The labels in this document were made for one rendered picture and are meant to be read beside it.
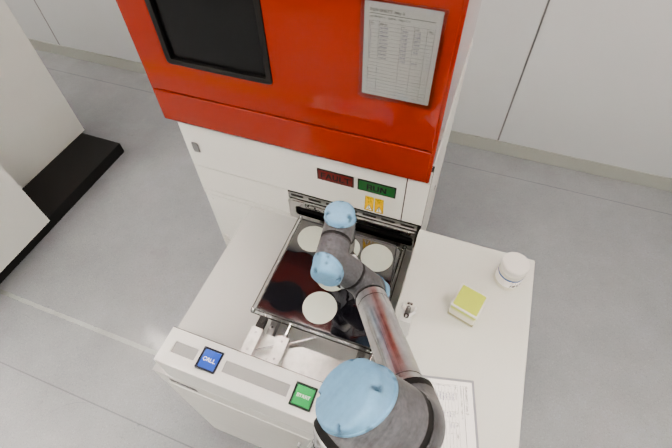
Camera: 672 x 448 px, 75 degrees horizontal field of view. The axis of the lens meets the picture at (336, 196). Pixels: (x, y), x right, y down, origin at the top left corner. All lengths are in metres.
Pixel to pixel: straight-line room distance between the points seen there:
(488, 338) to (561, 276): 1.43
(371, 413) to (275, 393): 0.54
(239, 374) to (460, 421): 0.54
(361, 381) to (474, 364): 0.57
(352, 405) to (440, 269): 0.71
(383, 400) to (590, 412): 1.78
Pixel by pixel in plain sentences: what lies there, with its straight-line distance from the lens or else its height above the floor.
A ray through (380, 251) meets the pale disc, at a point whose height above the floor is 0.90.
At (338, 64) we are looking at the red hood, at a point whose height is 1.53.
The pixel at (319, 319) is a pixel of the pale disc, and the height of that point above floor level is 0.90.
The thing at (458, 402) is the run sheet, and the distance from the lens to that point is 1.18.
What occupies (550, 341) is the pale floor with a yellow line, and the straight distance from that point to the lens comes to 2.44.
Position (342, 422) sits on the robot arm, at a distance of 0.68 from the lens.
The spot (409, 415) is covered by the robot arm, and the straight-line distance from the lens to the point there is 0.72.
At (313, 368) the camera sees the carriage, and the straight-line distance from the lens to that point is 1.27.
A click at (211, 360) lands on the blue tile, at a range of 1.23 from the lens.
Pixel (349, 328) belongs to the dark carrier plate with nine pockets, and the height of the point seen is 0.90.
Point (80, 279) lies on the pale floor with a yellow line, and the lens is 2.77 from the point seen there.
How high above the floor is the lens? 2.08
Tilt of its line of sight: 51 degrees down
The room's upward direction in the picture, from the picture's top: 2 degrees counter-clockwise
